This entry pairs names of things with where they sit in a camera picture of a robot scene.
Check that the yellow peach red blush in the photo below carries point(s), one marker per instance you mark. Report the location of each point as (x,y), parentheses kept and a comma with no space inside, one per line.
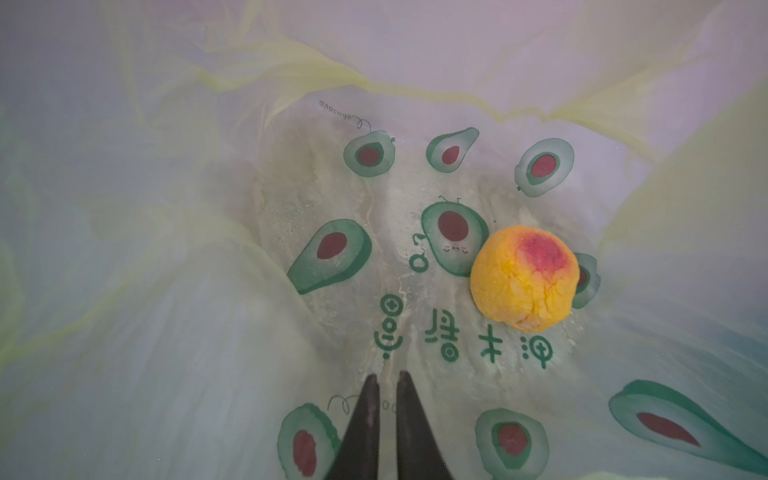
(526,278)

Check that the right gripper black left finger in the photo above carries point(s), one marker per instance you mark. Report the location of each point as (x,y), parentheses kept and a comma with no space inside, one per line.
(358,456)

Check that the yellow plastic bag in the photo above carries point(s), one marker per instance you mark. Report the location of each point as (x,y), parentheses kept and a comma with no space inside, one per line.
(219,217)

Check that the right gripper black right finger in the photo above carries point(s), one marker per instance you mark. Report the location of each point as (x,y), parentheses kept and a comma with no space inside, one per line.
(418,456)

